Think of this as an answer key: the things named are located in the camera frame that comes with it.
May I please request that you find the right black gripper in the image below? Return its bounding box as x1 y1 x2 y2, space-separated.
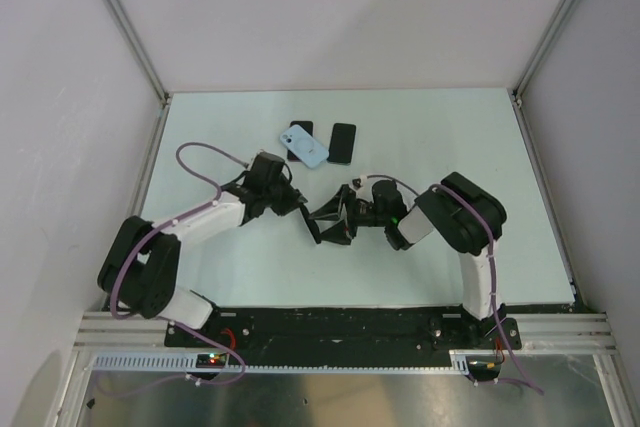
311 183 390 244

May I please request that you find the black smartphone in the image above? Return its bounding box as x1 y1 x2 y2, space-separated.
327 123 357 165

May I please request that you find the black phone case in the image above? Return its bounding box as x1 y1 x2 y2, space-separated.
302 216 322 245

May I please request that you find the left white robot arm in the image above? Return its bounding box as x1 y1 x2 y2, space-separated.
98 175 307 346

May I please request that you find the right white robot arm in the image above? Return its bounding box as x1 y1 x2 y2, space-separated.
303 172 507 348

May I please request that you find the light blue phone case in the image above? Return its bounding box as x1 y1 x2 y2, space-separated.
279 125 329 169

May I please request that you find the dark phone under blue case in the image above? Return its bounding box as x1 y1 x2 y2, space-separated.
287 120 314 162

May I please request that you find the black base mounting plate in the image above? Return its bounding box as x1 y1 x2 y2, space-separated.
164 307 522 368

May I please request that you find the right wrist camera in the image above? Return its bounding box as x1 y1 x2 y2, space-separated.
349 175 379 195

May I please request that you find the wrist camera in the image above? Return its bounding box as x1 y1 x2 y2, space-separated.
243 151 285 192
349 175 379 195

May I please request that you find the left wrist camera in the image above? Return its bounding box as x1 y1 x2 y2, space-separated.
243 151 285 192

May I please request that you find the white slotted cable duct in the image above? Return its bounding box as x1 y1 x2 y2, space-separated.
92 350 501 376

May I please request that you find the aluminium front rail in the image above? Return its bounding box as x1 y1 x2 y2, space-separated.
74 312 617 355

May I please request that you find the left aluminium frame post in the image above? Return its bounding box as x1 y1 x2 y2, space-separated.
103 0 170 107

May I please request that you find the aluminium frame post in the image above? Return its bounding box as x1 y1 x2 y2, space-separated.
511 0 581 104
103 0 170 107

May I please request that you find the right aluminium frame post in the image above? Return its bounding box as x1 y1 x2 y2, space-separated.
511 0 581 104

